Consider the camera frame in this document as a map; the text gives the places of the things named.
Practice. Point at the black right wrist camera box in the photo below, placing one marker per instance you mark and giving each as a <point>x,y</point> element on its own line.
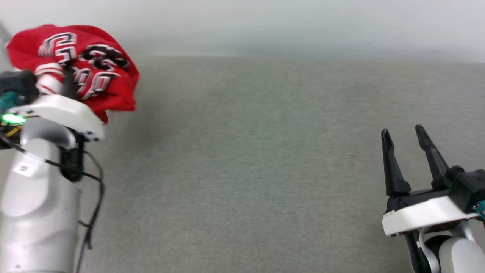
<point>470,187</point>

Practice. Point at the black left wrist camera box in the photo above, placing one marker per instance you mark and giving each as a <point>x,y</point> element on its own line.
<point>19,83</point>

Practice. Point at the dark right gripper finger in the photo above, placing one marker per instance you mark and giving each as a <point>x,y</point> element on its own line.
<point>434,159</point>
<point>394,174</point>

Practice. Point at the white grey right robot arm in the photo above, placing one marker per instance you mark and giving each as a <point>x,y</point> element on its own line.
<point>458,254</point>

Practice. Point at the red white basketball jersey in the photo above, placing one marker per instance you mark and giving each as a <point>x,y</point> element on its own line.
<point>111,89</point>

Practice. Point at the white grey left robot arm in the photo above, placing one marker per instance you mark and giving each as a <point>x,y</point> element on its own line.
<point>34,208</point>

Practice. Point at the grey fabric sofa cushion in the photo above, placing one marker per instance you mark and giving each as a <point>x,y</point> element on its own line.
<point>265,159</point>

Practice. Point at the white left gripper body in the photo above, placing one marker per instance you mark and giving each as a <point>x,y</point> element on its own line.
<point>64,110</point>

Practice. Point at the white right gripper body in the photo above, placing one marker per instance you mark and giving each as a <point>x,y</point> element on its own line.
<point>420,214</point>

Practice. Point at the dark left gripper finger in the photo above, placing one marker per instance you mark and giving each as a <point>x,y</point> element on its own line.
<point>70,81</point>

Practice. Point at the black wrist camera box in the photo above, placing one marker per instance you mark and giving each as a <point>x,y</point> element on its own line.
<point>19,83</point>
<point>470,187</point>

